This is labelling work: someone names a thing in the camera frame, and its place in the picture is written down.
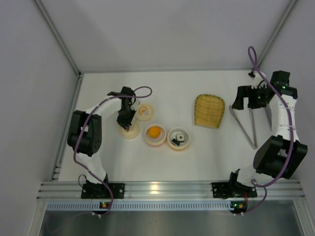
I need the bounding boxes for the cream lid pink label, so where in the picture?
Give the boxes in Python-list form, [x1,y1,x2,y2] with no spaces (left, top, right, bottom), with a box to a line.
[119,121,140,139]

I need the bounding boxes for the orange fruit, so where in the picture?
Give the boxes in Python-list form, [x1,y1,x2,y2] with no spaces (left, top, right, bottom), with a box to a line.
[148,126,161,138]

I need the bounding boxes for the metal tongs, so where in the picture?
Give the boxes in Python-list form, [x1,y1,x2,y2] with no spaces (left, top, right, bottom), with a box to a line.
[228,105,258,149]

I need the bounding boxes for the salmon sushi roll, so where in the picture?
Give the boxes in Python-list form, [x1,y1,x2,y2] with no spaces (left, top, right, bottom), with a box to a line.
[171,139,180,146]

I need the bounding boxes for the green sushi roll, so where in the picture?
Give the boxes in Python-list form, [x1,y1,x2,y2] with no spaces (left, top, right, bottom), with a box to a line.
[176,133,185,143]

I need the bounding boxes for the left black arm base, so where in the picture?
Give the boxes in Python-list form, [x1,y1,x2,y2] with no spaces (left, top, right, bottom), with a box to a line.
[81,182,125,199]

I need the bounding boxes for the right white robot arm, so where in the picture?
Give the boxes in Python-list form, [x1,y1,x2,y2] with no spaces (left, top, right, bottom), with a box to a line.
[229,71,308,179]

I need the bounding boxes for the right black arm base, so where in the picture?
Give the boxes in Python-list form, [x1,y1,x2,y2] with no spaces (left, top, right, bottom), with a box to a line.
[211,182,257,199]

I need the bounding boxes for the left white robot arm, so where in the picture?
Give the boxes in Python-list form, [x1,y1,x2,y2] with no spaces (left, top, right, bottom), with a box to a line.
[67,87,137,187]

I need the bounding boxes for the cream lid orange label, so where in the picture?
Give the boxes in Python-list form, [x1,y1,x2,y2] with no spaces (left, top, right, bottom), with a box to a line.
[135,104,155,121]

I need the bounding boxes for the woven bamboo tray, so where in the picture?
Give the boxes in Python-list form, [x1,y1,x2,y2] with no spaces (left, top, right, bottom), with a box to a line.
[194,94,225,129]

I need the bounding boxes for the pink bottom bowl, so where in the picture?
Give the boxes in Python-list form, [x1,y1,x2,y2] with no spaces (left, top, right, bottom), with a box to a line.
[144,124,167,147]

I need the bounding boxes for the orange bottom bowl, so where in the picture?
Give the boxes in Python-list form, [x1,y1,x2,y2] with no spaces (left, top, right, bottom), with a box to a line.
[166,127,191,151]

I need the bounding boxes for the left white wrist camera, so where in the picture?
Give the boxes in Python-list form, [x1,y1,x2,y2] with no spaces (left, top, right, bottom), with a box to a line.
[130,99,141,111]

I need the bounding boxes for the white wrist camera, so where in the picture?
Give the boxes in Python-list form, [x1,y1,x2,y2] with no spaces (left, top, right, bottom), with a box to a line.
[248,71,266,89]
[130,99,141,111]

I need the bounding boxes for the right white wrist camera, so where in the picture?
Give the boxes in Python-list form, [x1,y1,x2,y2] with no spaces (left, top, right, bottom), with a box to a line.
[248,71,266,89]

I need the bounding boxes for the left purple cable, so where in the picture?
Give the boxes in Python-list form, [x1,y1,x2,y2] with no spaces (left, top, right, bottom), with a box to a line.
[73,86,153,217]

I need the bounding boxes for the aluminium front rail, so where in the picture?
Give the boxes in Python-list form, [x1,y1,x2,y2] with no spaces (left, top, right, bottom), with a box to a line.
[37,180,305,201]

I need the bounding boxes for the slotted cable duct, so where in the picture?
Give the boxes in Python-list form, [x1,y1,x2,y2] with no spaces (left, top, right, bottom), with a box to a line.
[46,201,235,211]

